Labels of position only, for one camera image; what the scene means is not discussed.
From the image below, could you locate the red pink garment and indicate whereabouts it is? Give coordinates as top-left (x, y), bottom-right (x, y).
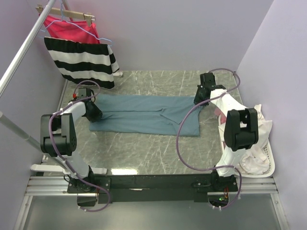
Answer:
top-left (39, 14), bottom-right (101, 44)

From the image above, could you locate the blue wire hanger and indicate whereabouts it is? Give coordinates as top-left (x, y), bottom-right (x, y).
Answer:
top-left (38, 0), bottom-right (115, 47)

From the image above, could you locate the white t shirt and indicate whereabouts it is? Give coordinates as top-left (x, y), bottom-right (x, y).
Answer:
top-left (237, 104), bottom-right (273, 176)

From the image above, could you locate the wooden clip hanger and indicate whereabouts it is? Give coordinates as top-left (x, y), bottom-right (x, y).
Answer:
top-left (49, 8), bottom-right (96, 26)

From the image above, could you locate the metal clothes rack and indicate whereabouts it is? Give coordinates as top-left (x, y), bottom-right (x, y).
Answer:
top-left (0, 0), bottom-right (124, 175)

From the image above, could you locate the black base beam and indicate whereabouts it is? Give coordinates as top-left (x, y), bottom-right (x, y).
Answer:
top-left (67, 172), bottom-right (239, 204)

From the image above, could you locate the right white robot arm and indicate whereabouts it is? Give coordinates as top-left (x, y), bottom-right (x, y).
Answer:
top-left (194, 72), bottom-right (259, 191)

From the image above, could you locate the black white striped garment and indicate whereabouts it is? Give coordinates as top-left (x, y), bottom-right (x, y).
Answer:
top-left (44, 37), bottom-right (119, 89)

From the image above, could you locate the blue t shirt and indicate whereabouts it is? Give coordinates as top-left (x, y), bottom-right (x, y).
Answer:
top-left (89, 94), bottom-right (202, 137)

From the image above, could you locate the pink t shirt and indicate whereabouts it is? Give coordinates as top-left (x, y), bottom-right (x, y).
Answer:
top-left (214, 108), bottom-right (226, 124)

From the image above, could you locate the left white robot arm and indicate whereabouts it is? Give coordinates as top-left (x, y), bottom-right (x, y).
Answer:
top-left (40, 88), bottom-right (103, 193)

